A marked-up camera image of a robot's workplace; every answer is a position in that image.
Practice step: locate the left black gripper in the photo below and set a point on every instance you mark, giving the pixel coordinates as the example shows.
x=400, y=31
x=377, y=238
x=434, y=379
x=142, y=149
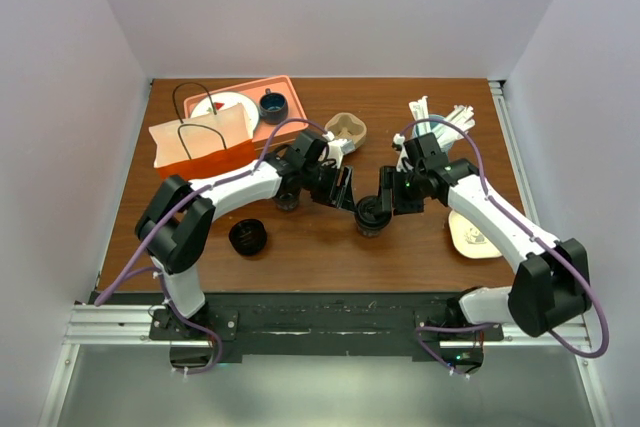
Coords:
x=339, y=196

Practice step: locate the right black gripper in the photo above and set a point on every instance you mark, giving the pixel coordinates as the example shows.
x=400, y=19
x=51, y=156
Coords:
x=389, y=178

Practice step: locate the black cup lid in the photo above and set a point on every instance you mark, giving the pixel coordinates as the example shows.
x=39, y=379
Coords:
x=367, y=211
x=248, y=237

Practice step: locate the dark coffee cup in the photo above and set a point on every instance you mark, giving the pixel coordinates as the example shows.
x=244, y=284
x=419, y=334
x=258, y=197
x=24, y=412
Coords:
x=287, y=201
x=370, y=230

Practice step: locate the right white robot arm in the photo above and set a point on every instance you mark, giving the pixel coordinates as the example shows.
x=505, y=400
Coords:
x=551, y=277

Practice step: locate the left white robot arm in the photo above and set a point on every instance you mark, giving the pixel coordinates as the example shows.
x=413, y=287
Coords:
x=175, y=226

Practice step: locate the cardboard cup carrier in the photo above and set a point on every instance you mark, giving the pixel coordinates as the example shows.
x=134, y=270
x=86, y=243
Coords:
x=345, y=125

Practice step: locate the light blue straw holder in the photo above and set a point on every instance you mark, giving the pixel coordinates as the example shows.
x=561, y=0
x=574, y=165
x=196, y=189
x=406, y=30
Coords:
x=434, y=125

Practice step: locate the pink plastic tray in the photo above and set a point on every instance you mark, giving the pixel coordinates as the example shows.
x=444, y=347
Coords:
x=255, y=90

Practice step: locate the white wrapped straws bundle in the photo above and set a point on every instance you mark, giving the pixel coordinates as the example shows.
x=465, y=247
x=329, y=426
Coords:
x=461, y=116

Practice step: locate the black cup lid on table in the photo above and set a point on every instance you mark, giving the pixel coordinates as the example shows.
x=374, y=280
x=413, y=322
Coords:
x=248, y=237

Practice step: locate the white panda dish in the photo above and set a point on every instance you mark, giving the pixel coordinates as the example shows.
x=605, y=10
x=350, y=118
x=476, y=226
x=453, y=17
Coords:
x=468, y=240

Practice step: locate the dark blue ceramic cup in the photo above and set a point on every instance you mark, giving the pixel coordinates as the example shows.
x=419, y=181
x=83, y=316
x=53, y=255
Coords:
x=273, y=107

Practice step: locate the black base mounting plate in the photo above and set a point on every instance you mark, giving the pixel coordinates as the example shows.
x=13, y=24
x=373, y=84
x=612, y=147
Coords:
x=400, y=324

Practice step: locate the white plate with strawberry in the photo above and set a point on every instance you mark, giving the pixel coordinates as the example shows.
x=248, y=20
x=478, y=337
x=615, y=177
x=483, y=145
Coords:
x=225, y=100

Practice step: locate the orange paper bag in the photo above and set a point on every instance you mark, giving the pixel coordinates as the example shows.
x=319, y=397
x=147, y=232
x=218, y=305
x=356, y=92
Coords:
x=203, y=146

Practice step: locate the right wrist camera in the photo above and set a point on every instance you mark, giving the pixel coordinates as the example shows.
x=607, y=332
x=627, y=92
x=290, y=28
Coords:
x=398, y=145

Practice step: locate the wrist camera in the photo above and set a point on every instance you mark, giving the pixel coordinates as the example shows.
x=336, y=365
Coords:
x=398, y=145
x=342, y=147

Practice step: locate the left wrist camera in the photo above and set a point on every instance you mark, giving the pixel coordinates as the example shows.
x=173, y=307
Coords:
x=342, y=147

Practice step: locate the aluminium frame rail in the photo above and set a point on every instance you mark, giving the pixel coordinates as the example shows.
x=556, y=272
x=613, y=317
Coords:
x=496, y=90

